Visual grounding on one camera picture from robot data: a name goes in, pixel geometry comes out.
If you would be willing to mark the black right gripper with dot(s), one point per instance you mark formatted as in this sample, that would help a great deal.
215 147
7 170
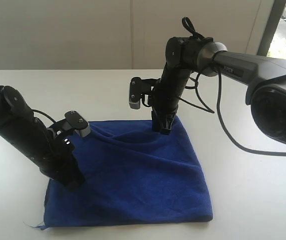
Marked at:
181 55

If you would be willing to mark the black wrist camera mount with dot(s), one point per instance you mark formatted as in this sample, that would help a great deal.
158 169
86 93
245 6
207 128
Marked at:
72 123
140 91

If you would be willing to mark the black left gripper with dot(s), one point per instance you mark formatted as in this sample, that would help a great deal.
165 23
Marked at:
54 159

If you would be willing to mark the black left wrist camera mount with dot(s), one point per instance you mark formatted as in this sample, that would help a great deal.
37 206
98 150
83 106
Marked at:
72 123

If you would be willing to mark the dark window frame post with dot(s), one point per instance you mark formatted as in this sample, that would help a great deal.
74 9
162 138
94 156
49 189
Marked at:
271 26

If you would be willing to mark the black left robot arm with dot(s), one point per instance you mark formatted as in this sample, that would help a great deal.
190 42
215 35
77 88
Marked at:
13 105

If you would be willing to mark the blue microfibre towel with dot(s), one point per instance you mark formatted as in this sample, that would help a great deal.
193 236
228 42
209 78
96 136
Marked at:
133 176

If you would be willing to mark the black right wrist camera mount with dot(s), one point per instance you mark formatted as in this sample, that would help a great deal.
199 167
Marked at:
140 91

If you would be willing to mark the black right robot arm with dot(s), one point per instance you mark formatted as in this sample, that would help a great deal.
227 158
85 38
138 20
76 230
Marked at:
265 78

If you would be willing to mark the green tree outside window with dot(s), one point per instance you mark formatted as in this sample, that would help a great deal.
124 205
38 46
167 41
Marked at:
279 53

